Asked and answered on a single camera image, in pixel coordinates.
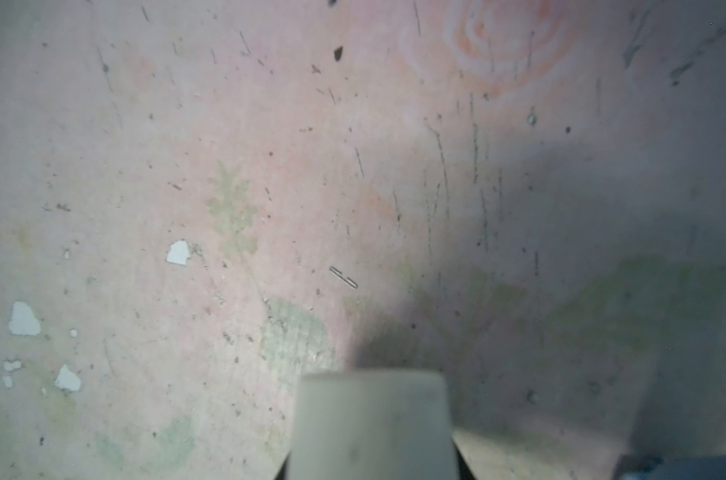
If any beige mini stapler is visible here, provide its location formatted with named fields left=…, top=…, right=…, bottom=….
left=283, top=369, right=460, bottom=479

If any loose staple on table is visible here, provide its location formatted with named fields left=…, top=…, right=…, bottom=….
left=329, top=266, right=358, bottom=289

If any blue mini stapler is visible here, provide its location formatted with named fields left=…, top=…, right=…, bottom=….
left=613, top=455, right=726, bottom=480

